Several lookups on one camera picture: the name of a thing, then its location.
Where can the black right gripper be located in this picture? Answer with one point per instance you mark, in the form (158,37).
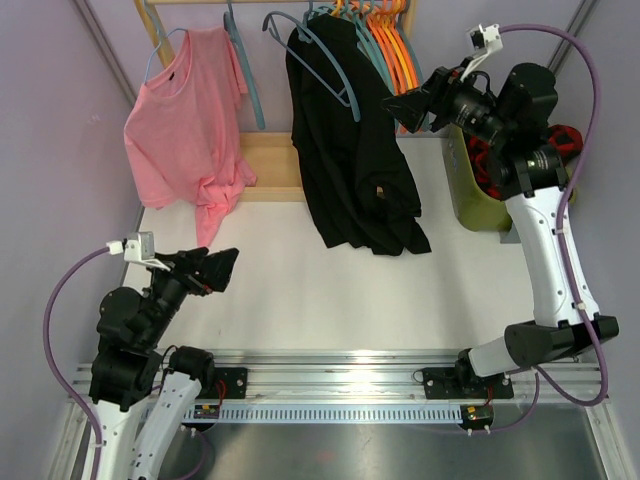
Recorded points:
(437,97)

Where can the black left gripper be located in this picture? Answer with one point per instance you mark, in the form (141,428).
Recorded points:
(188,267)

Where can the red black plaid shirt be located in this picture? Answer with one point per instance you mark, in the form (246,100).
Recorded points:
(567,140)

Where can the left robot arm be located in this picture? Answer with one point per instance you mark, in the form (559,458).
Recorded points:
(141,397)

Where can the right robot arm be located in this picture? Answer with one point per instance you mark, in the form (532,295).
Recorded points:
(566,321)

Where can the black shirt on hanger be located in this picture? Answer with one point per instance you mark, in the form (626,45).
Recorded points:
(360,191)

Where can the orange plastic hanger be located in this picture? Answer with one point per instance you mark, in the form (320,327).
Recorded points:
(379,44)

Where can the yellow plastic hanger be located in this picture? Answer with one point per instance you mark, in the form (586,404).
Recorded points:
(404,69)

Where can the teal empty hanger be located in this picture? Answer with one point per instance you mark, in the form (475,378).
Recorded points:
(415,60)

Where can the pink t-shirt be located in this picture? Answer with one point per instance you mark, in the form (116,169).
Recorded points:
(182,137)

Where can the green plastic basket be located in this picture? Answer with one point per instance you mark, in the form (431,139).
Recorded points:
(475,200)

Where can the aluminium corner profile right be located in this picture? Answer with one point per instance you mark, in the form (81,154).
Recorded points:
(576,25)

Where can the aluminium corner profile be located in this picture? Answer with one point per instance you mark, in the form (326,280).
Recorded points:
(576,25)
(100,39)

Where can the aluminium corner profile left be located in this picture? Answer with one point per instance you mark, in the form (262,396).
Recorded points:
(100,39)

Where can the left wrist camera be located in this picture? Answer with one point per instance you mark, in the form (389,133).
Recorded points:
(137,248)

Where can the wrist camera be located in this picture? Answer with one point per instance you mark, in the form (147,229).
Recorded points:
(486,41)
(137,248)

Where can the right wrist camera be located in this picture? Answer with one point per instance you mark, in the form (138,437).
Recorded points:
(486,41)

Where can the wooden rack frame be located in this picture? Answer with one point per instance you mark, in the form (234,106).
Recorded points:
(271,155)

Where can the white slotted cable duct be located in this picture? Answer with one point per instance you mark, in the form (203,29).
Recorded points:
(201,413)

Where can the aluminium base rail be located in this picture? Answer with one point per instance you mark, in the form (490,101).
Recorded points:
(362,376)

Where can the light blue wire hanger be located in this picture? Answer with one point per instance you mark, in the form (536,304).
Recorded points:
(163,49)

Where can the wooden clothes rail rod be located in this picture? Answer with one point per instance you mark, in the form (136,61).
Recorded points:
(178,2)

